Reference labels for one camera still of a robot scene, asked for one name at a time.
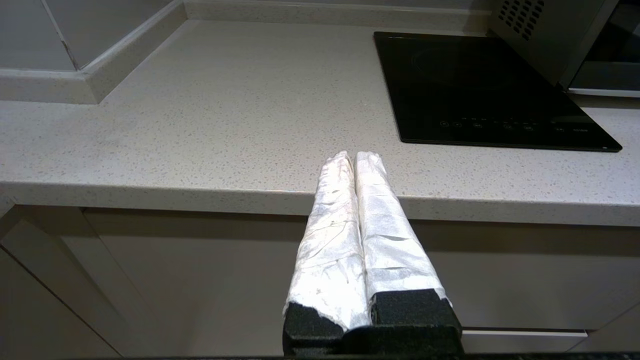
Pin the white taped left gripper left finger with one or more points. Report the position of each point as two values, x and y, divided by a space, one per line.
327 250

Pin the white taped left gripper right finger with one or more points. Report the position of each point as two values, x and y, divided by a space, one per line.
395 250

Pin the silver microwave oven body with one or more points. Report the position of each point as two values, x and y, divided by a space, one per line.
545 35

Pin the black induction cooktop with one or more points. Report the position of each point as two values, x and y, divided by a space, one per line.
475 90

